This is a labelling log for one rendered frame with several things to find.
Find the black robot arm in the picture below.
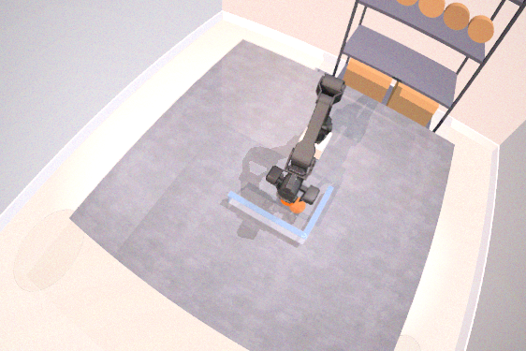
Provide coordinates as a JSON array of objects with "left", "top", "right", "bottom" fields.
[{"left": 276, "top": 74, "right": 346, "bottom": 204}]

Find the translucent orange ball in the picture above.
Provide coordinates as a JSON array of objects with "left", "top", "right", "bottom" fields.
[{"left": 289, "top": 197, "right": 306, "bottom": 213}]

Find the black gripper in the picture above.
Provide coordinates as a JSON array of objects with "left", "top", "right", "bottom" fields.
[{"left": 266, "top": 166, "right": 320, "bottom": 205}]

